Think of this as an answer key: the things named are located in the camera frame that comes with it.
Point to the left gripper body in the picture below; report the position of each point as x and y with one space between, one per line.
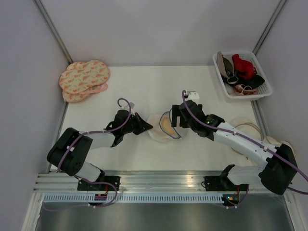
128 128

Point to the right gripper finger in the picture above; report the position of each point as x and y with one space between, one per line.
183 122
175 113

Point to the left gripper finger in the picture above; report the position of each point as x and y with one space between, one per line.
142 127
138 118

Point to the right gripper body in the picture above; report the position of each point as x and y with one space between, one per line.
191 125

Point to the white mesh laundry bag blue zipper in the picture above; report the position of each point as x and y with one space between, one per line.
162 130

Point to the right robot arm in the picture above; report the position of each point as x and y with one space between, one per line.
275 166

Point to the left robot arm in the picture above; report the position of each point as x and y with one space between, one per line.
70 151

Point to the beige grey bra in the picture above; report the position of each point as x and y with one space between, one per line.
225 66

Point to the floral laundry bag bottom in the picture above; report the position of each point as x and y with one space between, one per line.
74 98

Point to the floral laundry bag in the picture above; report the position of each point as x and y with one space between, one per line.
74 98
85 77

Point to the floral laundry bag top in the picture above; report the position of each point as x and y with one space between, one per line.
85 77

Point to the black bra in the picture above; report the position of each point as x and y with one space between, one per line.
253 83

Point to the red bra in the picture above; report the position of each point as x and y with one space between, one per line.
243 68

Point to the cream laundry bag right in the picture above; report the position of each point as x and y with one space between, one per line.
273 141

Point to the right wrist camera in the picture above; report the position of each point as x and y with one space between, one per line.
193 96

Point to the aluminium mounting rail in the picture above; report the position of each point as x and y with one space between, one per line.
131 181

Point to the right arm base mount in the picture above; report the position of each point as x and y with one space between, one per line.
214 184

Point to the white slotted cable duct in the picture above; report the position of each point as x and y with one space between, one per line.
135 198

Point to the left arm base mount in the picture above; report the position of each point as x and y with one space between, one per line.
104 183

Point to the right aluminium frame post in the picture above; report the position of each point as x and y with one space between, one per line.
269 26

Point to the aluminium frame post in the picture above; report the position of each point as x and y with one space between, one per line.
269 26
53 30

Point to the left aluminium frame post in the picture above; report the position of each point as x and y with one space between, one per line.
53 30

